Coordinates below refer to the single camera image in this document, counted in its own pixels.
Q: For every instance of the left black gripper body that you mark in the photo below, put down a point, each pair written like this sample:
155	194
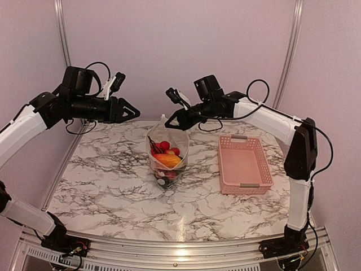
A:
80	108

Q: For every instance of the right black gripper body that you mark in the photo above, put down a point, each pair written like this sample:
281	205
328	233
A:
206	112

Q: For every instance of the clear zip top bag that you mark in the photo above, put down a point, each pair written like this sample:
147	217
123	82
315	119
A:
165	177

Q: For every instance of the red cherry bunch toy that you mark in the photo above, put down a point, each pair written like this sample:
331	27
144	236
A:
163	147

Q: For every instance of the orange red mango toy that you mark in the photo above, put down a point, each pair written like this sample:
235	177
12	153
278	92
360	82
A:
168	160

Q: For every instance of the pink plastic basket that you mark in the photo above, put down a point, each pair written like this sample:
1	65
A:
243	166

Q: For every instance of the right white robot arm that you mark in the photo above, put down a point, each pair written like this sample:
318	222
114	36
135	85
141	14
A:
299	135

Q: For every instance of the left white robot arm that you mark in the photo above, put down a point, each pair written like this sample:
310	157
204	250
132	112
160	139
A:
41	114

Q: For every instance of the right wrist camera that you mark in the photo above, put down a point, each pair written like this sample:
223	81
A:
208	90

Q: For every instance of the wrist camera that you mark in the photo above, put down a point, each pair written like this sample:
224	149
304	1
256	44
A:
208	90
77	83

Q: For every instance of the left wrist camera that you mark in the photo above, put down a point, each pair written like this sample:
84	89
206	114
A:
77	83

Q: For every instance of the left aluminium frame post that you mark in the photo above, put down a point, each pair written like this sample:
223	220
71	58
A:
62	32

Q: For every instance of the aluminium frame post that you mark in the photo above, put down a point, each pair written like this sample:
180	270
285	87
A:
62	32
291	50

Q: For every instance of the right aluminium frame post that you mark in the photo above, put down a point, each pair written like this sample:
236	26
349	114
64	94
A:
291	50

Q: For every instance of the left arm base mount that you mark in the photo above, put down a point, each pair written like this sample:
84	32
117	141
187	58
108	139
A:
69	245

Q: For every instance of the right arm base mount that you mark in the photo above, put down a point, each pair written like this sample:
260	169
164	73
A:
281	246

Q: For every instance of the curved aluminium front rail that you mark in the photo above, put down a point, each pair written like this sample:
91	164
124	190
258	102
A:
106	253

